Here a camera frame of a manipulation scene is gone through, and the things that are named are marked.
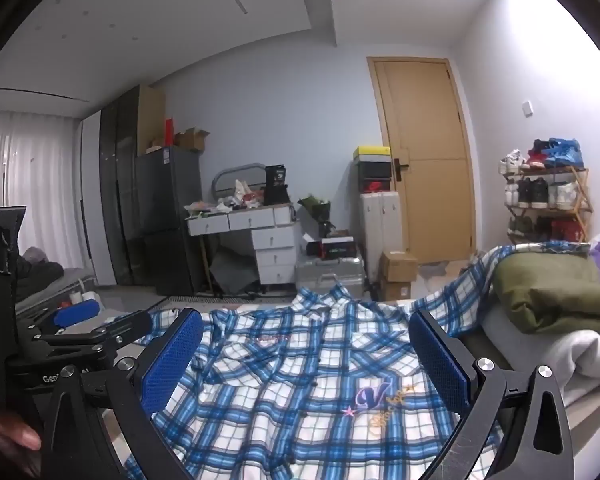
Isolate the white desk with drawers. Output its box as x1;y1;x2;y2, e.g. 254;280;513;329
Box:
187;203;303;286

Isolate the person's left hand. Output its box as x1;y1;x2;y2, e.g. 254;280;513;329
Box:
0;402;42;461

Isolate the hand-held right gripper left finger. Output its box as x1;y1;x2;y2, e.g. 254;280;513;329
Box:
40;308;204;480

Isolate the silver suitcase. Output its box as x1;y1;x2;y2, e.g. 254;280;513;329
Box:
295;255;368;297

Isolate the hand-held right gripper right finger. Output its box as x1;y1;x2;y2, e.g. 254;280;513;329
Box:
409;309;576;480

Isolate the dark cloth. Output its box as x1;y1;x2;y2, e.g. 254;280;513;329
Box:
15;246;66;286

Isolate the white patterned rug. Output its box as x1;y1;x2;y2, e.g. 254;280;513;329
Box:
100;292;301;326

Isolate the wooden shoe rack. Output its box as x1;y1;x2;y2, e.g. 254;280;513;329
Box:
499;136;587;245
502;165;593;246

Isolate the white curtain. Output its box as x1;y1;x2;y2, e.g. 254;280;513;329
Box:
0;110;101;271

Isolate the blue plaid shirt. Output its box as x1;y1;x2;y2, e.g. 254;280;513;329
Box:
125;242;591;480

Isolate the green plant bouquet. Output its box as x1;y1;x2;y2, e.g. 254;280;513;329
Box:
297;195;333;222

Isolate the white blanket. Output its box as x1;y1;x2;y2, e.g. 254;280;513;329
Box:
480;305;600;391

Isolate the brown cardboard box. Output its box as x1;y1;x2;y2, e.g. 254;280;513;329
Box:
379;251;418;282
379;280;413;302

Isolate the pile of desk clutter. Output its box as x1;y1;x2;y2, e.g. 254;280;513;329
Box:
185;162;288;217

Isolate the wooden door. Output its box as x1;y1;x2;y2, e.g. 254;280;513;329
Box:
367;56;477;266

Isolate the olive green blanket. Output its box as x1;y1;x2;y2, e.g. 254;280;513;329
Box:
490;252;600;348

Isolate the grey fabric cover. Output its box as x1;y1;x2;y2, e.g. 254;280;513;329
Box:
210;247;261;296

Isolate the white cabinet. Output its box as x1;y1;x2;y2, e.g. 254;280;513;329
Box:
358;191;406;281

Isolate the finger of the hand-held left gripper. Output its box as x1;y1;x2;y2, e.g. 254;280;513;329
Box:
30;310;153;361
30;299;101;337

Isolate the dark wardrobe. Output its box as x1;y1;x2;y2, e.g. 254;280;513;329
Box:
99;85;166;288

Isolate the black shoe box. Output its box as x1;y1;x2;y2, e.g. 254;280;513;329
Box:
305;237;353;261

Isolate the open cardboard box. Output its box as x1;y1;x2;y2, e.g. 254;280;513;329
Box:
174;128;211;152

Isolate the black refrigerator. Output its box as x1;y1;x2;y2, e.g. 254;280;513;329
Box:
135;146;211;296

